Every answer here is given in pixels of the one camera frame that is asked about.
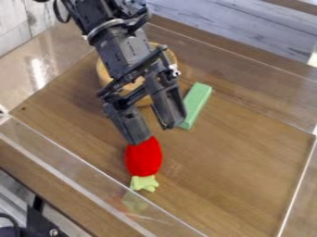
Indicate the wooden bowl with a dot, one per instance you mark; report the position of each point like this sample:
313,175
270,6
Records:
123,66

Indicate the black table clamp mount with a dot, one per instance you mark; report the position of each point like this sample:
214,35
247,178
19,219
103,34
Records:
39,226

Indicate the red plush strawberry toy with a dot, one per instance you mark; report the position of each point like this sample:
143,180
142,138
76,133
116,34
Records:
143,161

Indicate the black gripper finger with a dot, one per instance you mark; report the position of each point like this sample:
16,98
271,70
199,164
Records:
167,101
128,122

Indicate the green rectangular block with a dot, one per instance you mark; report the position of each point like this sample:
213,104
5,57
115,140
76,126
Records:
194,101

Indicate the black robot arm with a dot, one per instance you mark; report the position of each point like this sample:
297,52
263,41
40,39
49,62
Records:
88,11

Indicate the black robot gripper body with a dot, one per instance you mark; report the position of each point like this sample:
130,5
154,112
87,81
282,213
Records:
116,31

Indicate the clear acrylic front barrier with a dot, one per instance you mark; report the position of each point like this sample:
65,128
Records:
94,200

